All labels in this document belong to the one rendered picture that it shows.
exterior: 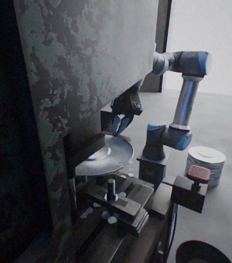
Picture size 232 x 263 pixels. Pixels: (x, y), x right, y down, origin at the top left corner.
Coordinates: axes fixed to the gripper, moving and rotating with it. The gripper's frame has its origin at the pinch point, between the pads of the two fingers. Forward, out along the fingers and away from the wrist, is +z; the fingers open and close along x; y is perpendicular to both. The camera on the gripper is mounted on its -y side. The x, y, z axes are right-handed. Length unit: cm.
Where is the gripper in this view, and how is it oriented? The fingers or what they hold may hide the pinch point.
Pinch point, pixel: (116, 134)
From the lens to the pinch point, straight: 76.1
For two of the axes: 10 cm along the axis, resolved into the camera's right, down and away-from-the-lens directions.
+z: -3.1, 9.0, 3.0
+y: -2.7, -3.8, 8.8
